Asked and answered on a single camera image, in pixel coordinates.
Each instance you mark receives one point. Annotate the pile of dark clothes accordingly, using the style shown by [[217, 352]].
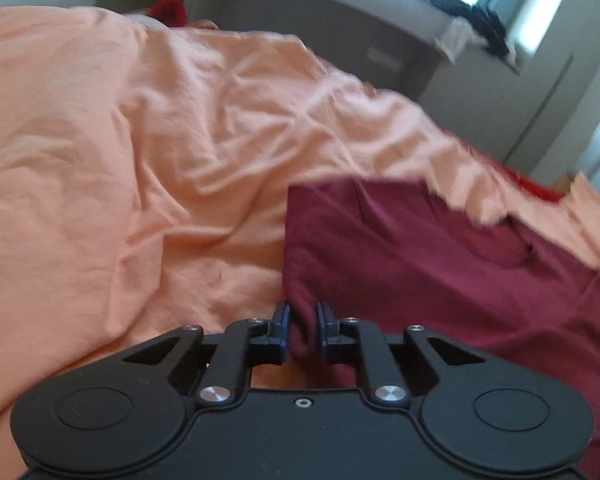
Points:
[[472, 15]]

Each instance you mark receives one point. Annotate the white cloth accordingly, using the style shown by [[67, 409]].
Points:
[[454, 35]]

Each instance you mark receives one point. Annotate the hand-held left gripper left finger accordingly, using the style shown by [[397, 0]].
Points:
[[283, 332]]

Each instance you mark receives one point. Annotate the maroon knit garment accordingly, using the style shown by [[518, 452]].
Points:
[[430, 280]]

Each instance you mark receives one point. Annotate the orange duvet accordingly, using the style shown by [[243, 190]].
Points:
[[145, 185]]

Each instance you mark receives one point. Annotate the grey window bench cabinet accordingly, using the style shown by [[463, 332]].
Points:
[[340, 25]]

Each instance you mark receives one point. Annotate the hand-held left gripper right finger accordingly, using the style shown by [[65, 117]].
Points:
[[321, 332]]

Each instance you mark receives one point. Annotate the red plush cloth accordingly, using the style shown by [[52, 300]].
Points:
[[169, 10]]

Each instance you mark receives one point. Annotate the white socket plate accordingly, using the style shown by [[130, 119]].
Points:
[[385, 55]]

